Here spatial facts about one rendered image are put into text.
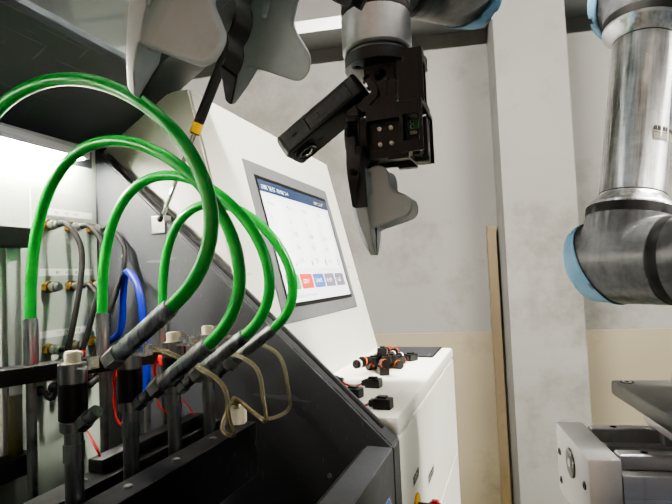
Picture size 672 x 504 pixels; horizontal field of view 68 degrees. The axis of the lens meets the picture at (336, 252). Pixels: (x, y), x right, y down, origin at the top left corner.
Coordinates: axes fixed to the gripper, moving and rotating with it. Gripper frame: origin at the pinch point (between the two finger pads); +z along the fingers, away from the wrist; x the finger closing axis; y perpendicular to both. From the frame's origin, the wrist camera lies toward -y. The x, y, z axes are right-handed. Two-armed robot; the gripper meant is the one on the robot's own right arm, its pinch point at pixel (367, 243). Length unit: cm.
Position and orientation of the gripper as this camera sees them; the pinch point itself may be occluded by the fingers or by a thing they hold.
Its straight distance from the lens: 53.5
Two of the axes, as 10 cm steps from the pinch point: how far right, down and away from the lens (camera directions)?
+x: 3.4, 0.3, 9.4
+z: 0.4, 10.0, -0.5
